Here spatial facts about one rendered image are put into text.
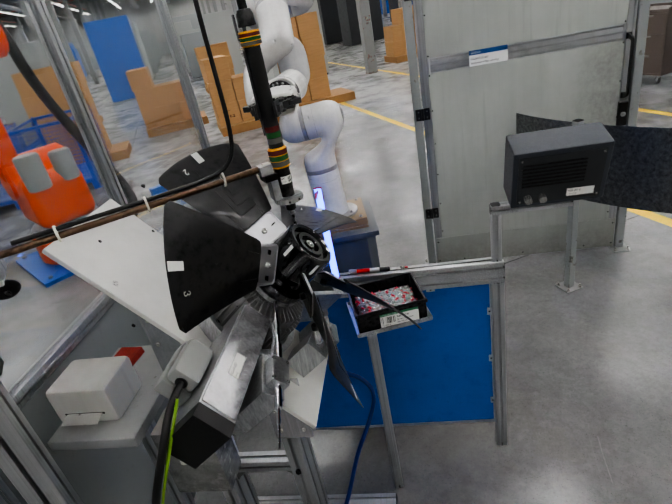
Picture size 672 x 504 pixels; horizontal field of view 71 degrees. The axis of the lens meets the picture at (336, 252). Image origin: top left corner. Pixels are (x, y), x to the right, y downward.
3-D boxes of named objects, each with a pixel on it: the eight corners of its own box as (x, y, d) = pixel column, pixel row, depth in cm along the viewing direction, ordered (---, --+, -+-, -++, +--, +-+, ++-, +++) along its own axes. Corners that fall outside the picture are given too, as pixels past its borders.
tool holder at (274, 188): (273, 211, 107) (262, 169, 102) (262, 203, 113) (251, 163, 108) (308, 198, 110) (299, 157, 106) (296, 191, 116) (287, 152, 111)
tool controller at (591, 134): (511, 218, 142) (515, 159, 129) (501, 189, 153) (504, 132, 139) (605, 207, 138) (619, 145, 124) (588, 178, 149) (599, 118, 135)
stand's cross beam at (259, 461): (234, 472, 138) (230, 463, 136) (237, 461, 142) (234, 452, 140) (296, 470, 135) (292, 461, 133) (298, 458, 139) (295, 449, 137)
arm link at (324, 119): (307, 169, 184) (289, 107, 174) (353, 157, 182) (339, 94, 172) (305, 177, 173) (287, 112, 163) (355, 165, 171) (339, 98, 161)
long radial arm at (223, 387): (217, 331, 109) (245, 301, 104) (244, 349, 111) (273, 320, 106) (165, 434, 84) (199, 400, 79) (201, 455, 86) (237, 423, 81)
